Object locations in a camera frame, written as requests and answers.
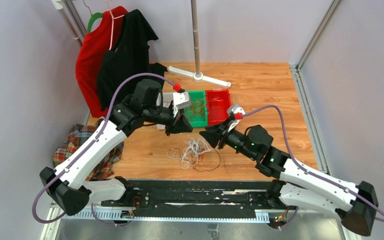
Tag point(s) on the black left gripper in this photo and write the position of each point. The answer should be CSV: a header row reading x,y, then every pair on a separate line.
x,y
180,125

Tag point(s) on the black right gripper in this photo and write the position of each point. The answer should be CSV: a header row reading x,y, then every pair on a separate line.
x,y
216,134

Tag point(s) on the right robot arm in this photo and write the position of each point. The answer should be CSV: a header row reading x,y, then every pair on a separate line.
x,y
296,184

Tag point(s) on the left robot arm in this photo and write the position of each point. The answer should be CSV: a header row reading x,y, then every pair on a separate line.
x,y
67,183

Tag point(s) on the green plastic bin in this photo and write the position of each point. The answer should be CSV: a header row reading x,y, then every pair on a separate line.
x,y
197,113

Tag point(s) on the white plastic bin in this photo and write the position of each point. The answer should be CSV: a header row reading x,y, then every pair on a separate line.
x,y
166,99

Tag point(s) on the red plastic bin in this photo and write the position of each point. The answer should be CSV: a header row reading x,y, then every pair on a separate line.
x,y
217,101

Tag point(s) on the white stand with metal pole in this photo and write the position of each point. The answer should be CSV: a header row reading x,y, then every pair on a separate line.
x,y
197,76

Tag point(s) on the black t-shirt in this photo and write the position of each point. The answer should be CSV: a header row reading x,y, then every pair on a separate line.
x,y
128,56

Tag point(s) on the plaid flannel shirt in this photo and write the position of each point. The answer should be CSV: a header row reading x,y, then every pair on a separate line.
x,y
77,137

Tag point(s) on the red t-shirt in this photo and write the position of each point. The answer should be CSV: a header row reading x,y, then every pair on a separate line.
x,y
91,55

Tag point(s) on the pink clothes hanger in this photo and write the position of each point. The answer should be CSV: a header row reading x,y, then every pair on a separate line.
x,y
113,18

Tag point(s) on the green clothes hanger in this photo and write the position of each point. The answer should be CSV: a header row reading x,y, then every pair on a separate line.
x,y
92,19

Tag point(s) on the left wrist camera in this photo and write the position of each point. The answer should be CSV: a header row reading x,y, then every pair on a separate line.
x,y
181,99

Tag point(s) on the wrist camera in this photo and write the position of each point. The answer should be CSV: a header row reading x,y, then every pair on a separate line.
x,y
181,99
235,114

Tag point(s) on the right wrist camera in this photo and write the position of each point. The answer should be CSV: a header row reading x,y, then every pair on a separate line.
x,y
235,114

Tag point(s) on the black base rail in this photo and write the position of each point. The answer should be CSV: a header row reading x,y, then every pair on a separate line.
x,y
198,199

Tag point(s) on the clothes rack metal frame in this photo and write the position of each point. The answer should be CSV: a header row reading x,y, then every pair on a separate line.
x,y
72,18

